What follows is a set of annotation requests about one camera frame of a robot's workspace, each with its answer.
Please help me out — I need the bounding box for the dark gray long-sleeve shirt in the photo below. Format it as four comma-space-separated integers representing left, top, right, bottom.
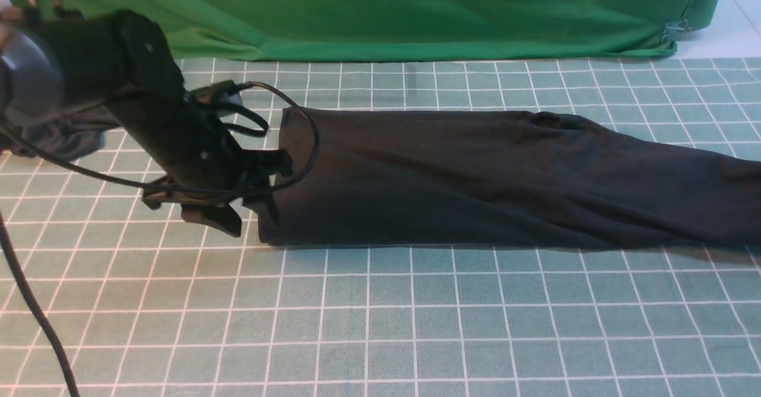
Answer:
257, 109, 760, 250

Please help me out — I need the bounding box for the metal binder clip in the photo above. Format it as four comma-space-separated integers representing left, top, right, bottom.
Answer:
661, 20, 693, 43

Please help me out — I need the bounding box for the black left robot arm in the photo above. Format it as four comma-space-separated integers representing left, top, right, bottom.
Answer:
2, 11, 293, 237

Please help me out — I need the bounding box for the green backdrop cloth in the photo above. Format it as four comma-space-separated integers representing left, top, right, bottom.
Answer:
64, 0, 718, 63

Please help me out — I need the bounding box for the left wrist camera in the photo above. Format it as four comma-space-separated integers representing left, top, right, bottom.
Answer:
190, 80, 244, 118

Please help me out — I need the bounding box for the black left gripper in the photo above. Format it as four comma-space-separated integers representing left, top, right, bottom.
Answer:
107, 85, 293, 237

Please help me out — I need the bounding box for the crumpled dark gray garment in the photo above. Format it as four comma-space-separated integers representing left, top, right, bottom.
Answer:
11, 106, 121, 162

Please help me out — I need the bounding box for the teal grid tablecloth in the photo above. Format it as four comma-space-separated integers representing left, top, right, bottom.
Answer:
2, 58, 759, 396

